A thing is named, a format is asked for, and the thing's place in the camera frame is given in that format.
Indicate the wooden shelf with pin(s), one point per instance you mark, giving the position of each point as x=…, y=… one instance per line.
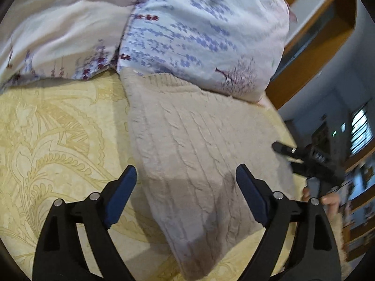
x=359, y=216

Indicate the pink floral pillow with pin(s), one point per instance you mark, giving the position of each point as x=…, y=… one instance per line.
x=64, y=26

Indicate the window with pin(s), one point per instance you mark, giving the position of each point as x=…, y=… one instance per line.
x=360, y=130

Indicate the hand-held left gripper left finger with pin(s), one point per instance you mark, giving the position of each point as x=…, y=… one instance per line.
x=120, y=199

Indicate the blue tree print pillow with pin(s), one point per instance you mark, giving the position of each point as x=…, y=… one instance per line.
x=202, y=32

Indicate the yellow patterned bedsheet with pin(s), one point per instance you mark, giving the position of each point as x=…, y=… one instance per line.
x=52, y=128

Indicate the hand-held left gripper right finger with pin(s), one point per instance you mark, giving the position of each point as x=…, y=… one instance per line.
x=253, y=196

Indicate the wooden bed headboard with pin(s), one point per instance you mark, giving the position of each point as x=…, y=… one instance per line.
x=316, y=64

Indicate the person's right hand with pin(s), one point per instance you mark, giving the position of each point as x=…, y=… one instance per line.
x=331, y=202

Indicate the person's right forearm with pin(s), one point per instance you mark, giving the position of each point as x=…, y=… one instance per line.
x=339, y=234

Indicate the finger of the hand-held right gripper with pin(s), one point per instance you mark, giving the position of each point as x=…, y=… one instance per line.
x=298, y=168
x=285, y=148

